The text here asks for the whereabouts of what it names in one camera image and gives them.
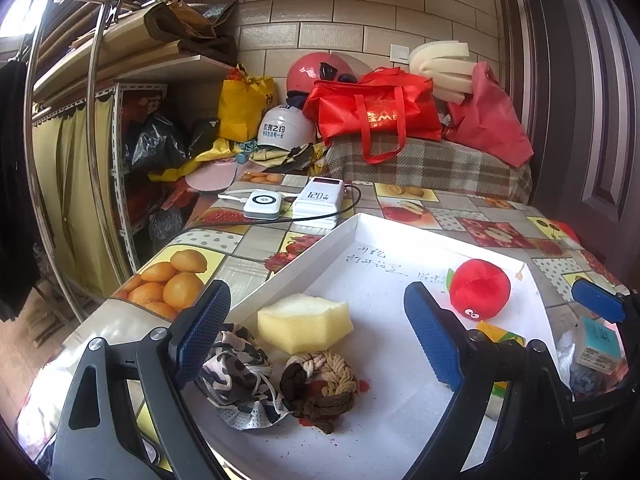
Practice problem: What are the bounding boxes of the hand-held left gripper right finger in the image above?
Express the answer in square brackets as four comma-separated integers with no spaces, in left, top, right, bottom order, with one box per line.
[402,281,581,480]

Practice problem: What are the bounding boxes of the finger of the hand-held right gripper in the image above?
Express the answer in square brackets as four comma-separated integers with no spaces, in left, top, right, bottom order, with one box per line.
[571,380,638,438]
[571,279,628,323]

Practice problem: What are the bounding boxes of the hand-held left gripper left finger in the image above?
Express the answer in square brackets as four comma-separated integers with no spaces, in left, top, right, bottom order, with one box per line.
[50,280,232,480]

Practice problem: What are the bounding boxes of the small teal box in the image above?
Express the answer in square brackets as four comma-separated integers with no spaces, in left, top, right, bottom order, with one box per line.
[574,316,627,375]

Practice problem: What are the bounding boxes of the camouflage face mask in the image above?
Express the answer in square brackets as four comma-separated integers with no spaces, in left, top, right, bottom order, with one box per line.
[195,324,291,433]

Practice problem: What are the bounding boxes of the white cardboard box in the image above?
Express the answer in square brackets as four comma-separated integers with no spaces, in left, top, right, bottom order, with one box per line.
[200,212,566,480]

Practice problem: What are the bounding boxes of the yellow green cloth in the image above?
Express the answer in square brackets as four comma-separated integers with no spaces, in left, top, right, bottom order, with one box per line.
[477,321,526,396]

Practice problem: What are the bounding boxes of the red plush toy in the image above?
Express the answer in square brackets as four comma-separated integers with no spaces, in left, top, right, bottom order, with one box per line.
[446,258,512,322]

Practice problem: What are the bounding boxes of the yellow sponge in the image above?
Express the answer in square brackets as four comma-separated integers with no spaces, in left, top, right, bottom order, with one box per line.
[256,293,355,356]

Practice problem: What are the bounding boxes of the braided rope knot toy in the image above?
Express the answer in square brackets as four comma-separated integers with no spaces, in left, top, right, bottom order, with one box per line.
[279,350,360,435]

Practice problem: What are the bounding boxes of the small white power bank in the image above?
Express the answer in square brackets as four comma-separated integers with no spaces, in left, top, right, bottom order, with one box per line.
[243,190,283,221]

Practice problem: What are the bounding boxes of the pink sun hat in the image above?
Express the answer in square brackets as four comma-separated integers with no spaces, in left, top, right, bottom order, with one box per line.
[185,157,238,192]

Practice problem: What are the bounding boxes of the plaid covered bench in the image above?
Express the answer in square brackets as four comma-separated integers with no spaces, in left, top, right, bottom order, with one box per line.
[325,137,533,206]

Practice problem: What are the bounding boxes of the large white power bank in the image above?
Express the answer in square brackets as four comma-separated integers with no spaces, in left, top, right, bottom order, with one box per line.
[291,176,353,221]

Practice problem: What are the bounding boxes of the yellow plastic sheet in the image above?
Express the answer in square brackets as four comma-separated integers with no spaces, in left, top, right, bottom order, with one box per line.
[150,137,241,183]

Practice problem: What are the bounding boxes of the yellow green curtain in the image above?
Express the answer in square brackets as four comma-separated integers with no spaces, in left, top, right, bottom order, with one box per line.
[32,87,131,286]

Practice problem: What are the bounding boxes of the purple metal door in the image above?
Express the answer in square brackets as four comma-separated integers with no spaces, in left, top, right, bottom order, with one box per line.
[492,0,640,306]

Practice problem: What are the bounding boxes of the black plastic bag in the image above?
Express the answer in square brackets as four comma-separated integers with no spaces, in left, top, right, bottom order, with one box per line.
[125,112,191,171]

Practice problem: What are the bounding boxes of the yellow black patterned cloth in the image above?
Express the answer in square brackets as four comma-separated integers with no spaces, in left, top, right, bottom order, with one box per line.
[250,142,328,173]

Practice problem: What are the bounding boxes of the white helmet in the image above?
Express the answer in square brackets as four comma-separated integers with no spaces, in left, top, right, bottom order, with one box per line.
[256,105,317,153]

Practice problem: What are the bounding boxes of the red plastic bag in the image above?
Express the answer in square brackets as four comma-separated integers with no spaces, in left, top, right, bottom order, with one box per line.
[444,60,535,167]

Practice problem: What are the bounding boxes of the yellow shopping bag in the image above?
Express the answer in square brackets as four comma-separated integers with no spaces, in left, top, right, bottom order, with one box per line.
[218,63,277,143]

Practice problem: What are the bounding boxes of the black hanging garment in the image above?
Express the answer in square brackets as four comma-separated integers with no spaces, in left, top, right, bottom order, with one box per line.
[0,57,41,323]

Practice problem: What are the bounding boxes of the red tote bag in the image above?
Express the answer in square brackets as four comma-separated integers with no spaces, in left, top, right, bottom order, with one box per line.
[302,66,443,164]

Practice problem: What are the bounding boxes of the chrome clothes rack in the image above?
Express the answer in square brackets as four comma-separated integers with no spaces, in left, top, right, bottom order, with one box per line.
[22,0,141,331]

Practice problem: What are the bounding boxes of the white foam padding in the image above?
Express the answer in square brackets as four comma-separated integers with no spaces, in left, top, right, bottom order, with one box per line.
[409,41,473,101]

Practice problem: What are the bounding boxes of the pink helmet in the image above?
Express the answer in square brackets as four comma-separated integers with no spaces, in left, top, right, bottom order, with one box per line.
[286,52,371,106]

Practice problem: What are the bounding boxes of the wooden boards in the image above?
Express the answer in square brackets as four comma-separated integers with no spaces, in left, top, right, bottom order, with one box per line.
[30,10,236,106]

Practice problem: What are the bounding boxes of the brown paper bags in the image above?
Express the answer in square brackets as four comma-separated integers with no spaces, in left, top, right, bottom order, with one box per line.
[145,0,238,61]

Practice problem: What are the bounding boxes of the bamboo poles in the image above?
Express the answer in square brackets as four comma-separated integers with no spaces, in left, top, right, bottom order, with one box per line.
[30,0,176,61]

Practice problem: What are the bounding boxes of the black cable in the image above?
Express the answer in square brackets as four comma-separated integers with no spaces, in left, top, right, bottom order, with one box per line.
[272,183,363,231]

